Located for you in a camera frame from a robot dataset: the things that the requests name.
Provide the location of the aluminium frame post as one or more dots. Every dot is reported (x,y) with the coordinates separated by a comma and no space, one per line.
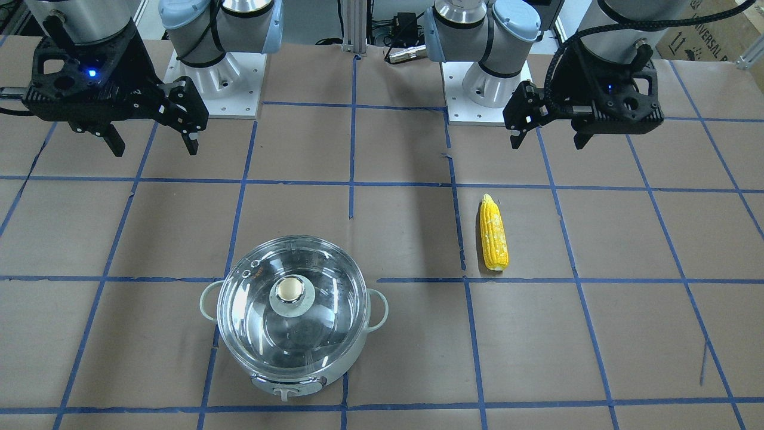
(354,16)

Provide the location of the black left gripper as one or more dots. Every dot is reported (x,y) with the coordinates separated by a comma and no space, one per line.
(572,85)

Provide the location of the yellow corn cob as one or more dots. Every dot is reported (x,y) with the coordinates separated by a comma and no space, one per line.
(493,237)

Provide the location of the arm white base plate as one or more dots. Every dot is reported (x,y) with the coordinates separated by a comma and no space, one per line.
(475,98)
(230,89)

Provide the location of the pale green cooking pot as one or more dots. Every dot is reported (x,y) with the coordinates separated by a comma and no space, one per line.
(286,370)

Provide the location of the silver cylindrical connector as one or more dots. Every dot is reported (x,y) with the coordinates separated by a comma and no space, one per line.
(406,55)

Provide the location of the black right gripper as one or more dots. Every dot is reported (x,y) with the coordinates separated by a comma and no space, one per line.
(141,67)

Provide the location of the cardboard box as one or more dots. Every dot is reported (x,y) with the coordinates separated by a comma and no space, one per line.
(723,40)

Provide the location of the glass pot lid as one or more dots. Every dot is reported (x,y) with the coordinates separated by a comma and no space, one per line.
(291,304)

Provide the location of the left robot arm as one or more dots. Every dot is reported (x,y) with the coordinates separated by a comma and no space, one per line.
(498,35)

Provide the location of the black power adapter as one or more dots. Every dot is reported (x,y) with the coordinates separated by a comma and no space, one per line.
(404,25)

